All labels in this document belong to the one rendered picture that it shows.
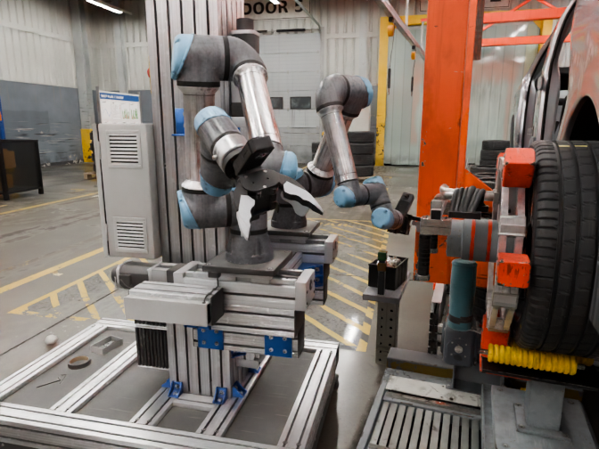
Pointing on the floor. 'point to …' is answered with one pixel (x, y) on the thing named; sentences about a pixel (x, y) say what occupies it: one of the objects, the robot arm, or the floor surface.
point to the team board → (118, 108)
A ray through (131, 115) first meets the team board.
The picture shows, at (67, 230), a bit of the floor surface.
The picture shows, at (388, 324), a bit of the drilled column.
